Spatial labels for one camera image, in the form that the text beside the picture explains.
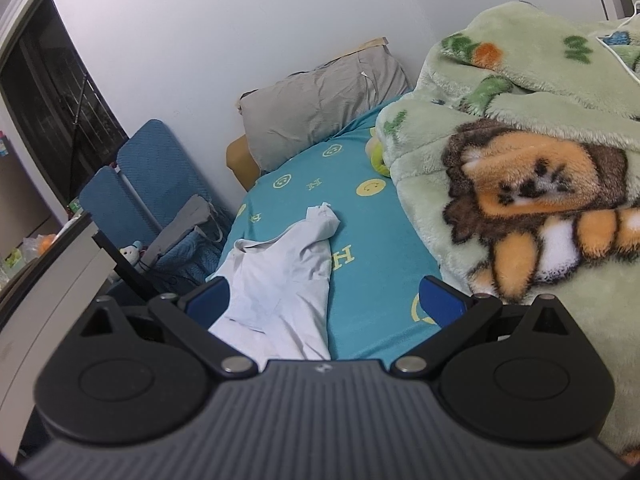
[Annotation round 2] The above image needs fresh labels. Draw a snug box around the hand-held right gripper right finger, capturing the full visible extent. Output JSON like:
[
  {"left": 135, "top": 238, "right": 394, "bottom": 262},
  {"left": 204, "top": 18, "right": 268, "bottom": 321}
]
[{"left": 390, "top": 276, "right": 571, "bottom": 378}]

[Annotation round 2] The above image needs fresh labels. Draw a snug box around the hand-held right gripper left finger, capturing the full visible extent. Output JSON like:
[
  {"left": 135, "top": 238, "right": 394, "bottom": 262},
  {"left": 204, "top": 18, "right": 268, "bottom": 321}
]
[{"left": 80, "top": 276, "right": 258, "bottom": 378}]

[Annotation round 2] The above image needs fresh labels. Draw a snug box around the white shirt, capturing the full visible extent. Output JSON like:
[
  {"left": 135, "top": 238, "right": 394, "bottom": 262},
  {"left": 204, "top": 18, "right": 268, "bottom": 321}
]
[{"left": 206, "top": 202, "right": 342, "bottom": 361}]

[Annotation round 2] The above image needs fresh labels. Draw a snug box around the grey bag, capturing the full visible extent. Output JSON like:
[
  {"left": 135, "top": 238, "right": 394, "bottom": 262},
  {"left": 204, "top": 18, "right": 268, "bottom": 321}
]
[{"left": 144, "top": 195, "right": 224, "bottom": 267}]

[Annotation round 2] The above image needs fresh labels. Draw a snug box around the bed with teal sheet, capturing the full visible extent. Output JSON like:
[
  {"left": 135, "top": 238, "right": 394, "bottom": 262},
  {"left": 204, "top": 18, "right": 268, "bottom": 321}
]
[{"left": 205, "top": 95, "right": 444, "bottom": 361}]

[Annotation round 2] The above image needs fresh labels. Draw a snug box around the tan bed headboard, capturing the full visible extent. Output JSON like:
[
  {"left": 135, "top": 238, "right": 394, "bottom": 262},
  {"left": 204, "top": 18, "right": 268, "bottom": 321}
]
[{"left": 226, "top": 135, "right": 262, "bottom": 192}]

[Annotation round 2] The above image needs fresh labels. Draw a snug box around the blue covered chair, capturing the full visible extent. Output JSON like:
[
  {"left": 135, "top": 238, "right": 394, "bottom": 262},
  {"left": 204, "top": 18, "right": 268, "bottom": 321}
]
[
  {"left": 116, "top": 119, "right": 236, "bottom": 286},
  {"left": 79, "top": 166, "right": 166, "bottom": 261}
]

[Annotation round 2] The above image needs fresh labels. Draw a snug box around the green plush toy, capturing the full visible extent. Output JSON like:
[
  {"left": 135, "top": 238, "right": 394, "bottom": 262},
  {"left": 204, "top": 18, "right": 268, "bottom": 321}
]
[{"left": 365, "top": 127, "right": 392, "bottom": 178}]

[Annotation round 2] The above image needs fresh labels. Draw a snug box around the white desk with black legs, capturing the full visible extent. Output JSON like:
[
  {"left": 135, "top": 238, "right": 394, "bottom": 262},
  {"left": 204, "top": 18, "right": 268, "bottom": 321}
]
[{"left": 0, "top": 212, "right": 167, "bottom": 461}]

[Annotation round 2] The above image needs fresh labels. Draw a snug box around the green printed fleece blanket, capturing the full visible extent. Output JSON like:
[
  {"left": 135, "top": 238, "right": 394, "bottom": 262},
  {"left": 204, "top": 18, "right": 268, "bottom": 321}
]
[{"left": 375, "top": 0, "right": 640, "bottom": 466}]

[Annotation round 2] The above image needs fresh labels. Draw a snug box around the grey pillow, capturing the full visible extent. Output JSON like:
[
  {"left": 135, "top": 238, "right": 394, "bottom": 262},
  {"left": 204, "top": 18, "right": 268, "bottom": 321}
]
[{"left": 237, "top": 42, "right": 412, "bottom": 173}]

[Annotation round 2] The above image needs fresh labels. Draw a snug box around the dark barred window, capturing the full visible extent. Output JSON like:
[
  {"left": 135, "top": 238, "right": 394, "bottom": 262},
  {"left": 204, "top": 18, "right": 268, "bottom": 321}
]
[{"left": 0, "top": 0, "right": 130, "bottom": 208}]

